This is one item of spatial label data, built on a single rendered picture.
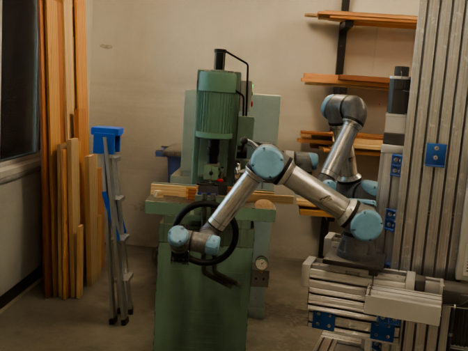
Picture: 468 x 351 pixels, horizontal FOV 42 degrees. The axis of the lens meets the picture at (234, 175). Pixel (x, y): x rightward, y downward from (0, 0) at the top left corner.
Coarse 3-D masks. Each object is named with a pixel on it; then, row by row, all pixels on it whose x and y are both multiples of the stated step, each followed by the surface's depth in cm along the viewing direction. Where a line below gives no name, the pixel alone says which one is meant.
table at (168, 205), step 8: (152, 200) 282; (160, 200) 283; (168, 200) 284; (176, 200) 286; (184, 200) 287; (192, 200) 289; (152, 208) 280; (160, 208) 280; (168, 208) 280; (176, 208) 280; (240, 208) 280; (248, 208) 280; (256, 208) 280; (264, 208) 280; (192, 216) 271; (200, 216) 271; (208, 216) 271; (240, 216) 280; (248, 216) 280; (256, 216) 280; (264, 216) 280; (272, 216) 280
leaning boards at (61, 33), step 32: (64, 0) 412; (64, 32) 413; (64, 64) 416; (64, 96) 419; (64, 128) 422; (64, 160) 386; (96, 160) 431; (64, 192) 388; (96, 192) 432; (64, 224) 390; (96, 224) 434; (64, 256) 393; (96, 256) 436; (64, 288) 396
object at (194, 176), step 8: (240, 72) 305; (240, 80) 306; (232, 144) 310; (192, 152) 312; (232, 152) 311; (192, 160) 312; (232, 160) 311; (192, 168) 312; (232, 168) 312; (192, 176) 313; (200, 176) 313; (232, 176) 312; (192, 184) 313; (232, 184) 313
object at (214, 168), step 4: (208, 164) 290; (212, 164) 292; (216, 164) 292; (204, 168) 289; (208, 168) 289; (212, 168) 289; (216, 168) 289; (204, 172) 289; (208, 172) 289; (216, 172) 289; (204, 176) 289; (208, 176) 289; (212, 176) 289; (216, 176) 289; (212, 180) 294
